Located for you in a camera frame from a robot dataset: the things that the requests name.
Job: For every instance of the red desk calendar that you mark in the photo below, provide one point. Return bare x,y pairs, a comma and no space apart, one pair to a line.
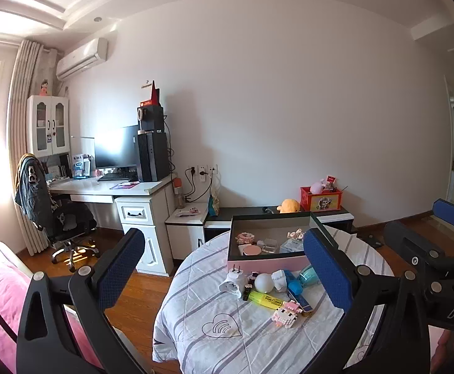
154,95

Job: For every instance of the white plug adapter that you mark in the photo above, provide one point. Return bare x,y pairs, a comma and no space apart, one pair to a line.
233,284

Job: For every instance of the blue white carton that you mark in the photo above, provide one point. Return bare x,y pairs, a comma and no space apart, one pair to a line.
78,165

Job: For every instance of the beige curtain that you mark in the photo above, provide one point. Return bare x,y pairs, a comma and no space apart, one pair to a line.
20,105

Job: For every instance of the black white low cabinet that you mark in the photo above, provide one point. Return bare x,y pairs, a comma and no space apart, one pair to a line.
250,211

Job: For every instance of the yellow highlighter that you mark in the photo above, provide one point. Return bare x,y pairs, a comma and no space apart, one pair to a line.
268,300

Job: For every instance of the white nightstand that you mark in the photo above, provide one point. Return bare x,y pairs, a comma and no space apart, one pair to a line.
184,237

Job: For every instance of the red card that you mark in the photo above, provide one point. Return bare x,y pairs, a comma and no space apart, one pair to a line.
331,182

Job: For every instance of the white air conditioner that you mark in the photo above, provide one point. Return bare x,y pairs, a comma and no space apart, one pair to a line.
81,58

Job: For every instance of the small dark bottle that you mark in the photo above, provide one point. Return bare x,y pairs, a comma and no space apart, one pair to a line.
246,294

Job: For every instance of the red storage crate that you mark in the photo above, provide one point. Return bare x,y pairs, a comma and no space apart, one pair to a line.
321,200

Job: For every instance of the white glass-door cabinet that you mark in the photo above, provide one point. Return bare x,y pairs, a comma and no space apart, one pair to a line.
48,124

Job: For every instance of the white desk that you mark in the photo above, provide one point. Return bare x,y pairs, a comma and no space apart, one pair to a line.
90,189

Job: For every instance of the pale-haired doll figure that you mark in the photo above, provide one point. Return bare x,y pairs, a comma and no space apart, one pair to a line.
295,234

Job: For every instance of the black office chair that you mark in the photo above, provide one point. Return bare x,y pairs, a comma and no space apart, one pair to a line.
71,218

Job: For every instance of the black bathroom scale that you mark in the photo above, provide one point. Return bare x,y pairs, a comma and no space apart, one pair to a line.
370,240

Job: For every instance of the black box with dial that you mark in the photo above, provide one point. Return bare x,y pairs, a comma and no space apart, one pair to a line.
153,119

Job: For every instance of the person's right hand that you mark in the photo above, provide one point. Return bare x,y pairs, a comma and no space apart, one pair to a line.
447,352

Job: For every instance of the pink storage box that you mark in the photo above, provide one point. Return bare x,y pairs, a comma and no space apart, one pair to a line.
266,263

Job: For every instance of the yellow octopus plush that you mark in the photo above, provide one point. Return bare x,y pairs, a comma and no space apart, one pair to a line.
288,206

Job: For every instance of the pink scrunchie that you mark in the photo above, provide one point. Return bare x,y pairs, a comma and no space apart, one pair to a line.
246,237

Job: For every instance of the pink plush toy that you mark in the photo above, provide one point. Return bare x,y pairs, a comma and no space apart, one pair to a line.
316,187

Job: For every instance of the small blue toy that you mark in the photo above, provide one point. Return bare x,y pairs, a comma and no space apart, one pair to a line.
295,288

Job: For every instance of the black keyboard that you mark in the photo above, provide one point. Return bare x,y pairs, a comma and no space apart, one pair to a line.
114,177

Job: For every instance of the pink mouse pad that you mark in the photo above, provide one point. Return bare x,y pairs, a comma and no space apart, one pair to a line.
127,185

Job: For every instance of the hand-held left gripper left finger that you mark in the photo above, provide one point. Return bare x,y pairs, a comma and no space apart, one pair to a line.
120,268

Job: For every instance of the orange-capped bottle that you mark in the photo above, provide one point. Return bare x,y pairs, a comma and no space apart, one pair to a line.
178,193

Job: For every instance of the row of books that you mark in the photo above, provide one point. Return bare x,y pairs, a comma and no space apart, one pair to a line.
59,170

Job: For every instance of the black computer tower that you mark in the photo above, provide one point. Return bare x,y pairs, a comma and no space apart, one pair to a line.
153,156

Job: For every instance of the black computer monitor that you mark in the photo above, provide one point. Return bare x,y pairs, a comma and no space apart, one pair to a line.
116,150

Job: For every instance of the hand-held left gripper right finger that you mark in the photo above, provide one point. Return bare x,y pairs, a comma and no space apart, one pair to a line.
328,268

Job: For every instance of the dark grey jacket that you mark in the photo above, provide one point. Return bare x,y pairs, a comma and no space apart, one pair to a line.
32,191

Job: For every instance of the pink printed cloth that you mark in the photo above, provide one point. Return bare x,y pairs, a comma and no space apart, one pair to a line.
436,333

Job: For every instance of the blue rectangular case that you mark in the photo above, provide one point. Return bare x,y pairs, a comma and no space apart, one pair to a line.
306,307

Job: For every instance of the pink doll figurine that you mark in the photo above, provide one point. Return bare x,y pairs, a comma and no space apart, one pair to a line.
45,87

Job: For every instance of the pink white packet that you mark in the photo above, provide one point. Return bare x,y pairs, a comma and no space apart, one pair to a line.
188,211

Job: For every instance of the blue snack bag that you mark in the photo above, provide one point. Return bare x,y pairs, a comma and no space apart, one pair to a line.
214,204

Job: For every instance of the pink block figure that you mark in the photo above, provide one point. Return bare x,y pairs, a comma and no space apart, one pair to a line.
287,313

